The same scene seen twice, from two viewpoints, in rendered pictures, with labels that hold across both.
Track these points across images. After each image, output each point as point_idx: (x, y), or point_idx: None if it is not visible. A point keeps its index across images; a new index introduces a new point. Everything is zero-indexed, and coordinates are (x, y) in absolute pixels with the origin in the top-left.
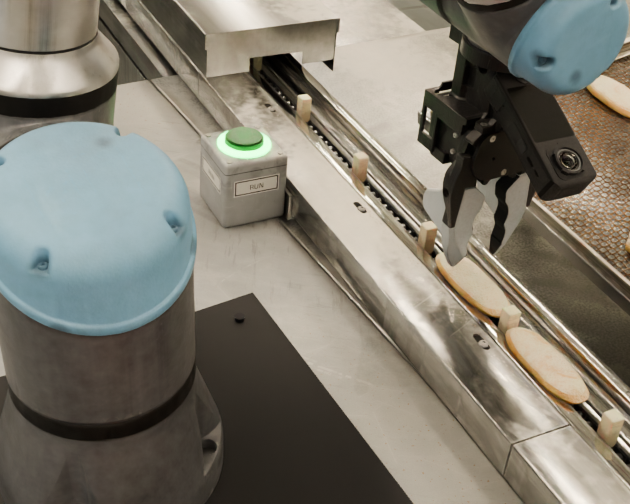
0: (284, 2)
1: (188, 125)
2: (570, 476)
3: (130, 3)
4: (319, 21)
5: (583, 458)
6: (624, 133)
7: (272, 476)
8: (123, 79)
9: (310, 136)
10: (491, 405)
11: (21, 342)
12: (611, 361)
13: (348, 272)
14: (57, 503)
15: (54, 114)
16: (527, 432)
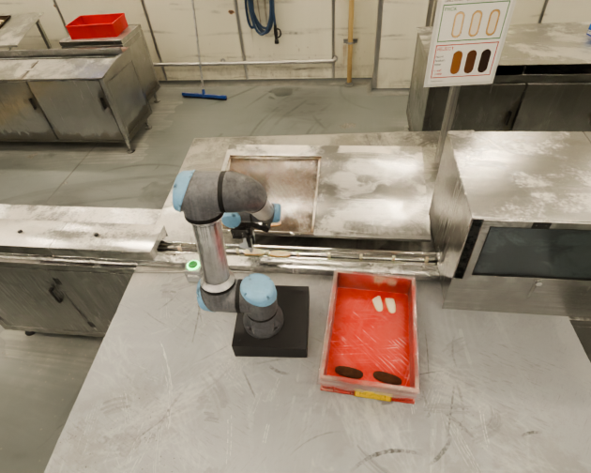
0: (147, 231)
1: (159, 272)
2: (303, 265)
3: (98, 261)
4: (161, 229)
5: (301, 261)
6: None
7: (282, 300)
8: (101, 279)
9: (189, 252)
10: (283, 266)
11: (265, 311)
12: (281, 244)
13: (234, 268)
14: (273, 328)
15: (234, 282)
16: (292, 265)
